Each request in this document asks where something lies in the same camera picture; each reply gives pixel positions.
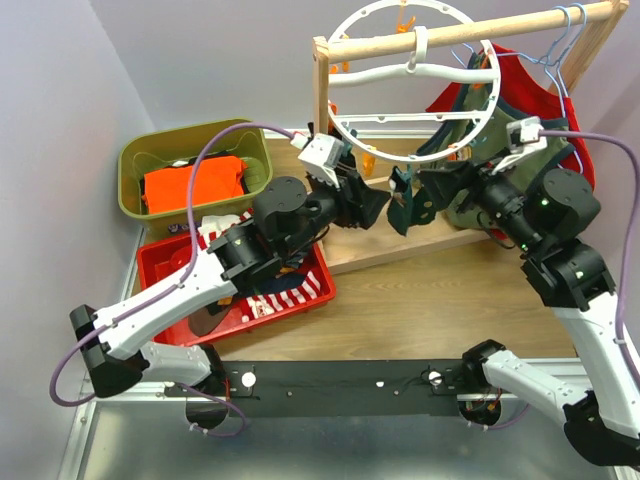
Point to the dark green sock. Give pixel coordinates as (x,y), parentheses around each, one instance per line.
(423,211)

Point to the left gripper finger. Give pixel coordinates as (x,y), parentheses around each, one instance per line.
(352,165)
(371,204)

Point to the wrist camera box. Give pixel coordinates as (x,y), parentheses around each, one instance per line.
(319,156)
(524,140)

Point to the white round clip hanger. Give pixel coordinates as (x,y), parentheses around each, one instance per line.
(398,61)

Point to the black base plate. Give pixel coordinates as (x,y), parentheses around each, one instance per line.
(289,389)

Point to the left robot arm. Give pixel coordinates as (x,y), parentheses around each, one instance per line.
(288,215)

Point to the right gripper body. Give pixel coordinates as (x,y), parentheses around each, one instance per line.
(496,197)

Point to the olive green plastic bin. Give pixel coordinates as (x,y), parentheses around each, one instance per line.
(154,151)

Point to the wooden clothes rack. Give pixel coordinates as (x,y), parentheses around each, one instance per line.
(349,250)

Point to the orange clothes peg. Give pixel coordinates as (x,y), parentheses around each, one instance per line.
(368,164)

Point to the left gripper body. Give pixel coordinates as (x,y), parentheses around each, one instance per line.
(347,211)

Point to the red plastic tray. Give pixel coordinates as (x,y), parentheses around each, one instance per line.
(158,260)

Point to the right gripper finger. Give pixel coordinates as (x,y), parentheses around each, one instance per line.
(443,185)
(487,162)

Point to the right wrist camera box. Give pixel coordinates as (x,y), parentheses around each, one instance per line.
(524,140)

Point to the red white striped santa sock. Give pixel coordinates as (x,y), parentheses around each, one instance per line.
(280,294)

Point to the red shirt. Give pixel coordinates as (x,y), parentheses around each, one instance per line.
(493,138)

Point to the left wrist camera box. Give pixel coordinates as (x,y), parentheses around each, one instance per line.
(319,156)

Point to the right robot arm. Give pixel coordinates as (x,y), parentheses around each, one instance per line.
(572,279)

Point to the blue wire hanger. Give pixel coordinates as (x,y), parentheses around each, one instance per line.
(560,60)

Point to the green reindeer christmas sock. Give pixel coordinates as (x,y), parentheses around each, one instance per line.
(400,207)

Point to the olive green shirt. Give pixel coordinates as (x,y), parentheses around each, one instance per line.
(451,132)

